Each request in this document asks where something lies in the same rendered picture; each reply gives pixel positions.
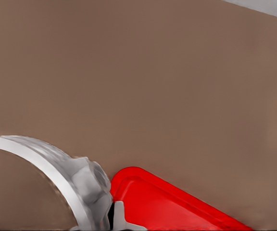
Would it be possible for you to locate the red plate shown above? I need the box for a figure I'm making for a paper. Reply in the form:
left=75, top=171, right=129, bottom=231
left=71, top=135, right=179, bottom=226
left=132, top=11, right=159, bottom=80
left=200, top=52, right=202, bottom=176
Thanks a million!
left=109, top=166, right=254, bottom=231

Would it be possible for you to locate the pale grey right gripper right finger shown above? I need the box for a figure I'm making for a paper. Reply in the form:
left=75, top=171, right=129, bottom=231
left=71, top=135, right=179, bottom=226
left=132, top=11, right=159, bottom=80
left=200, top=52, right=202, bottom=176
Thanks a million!
left=112, top=200, right=144, bottom=231

